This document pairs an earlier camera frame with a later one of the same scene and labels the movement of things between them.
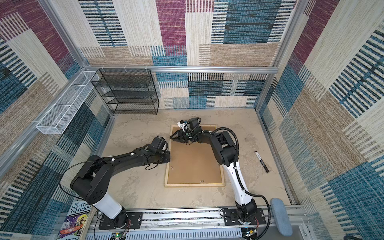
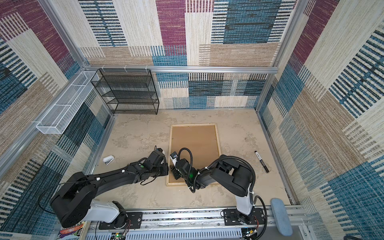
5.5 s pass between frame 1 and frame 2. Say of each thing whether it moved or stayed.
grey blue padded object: stayed
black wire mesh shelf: stayed
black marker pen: stayed
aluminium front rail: stayed
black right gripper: moved
